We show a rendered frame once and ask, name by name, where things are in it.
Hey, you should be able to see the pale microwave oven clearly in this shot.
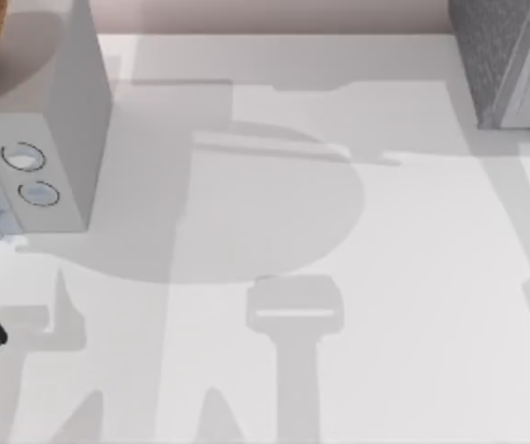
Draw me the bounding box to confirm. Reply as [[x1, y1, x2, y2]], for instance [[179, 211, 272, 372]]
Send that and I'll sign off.
[[0, 0, 114, 241]]

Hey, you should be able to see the round microwave knob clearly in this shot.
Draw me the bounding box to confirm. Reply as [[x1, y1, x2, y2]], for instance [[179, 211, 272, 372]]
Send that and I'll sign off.
[[0, 141, 47, 173], [17, 180, 61, 208]]

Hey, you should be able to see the grey cabinet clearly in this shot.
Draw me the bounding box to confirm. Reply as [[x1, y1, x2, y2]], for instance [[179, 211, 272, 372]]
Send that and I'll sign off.
[[447, 0, 530, 131]]

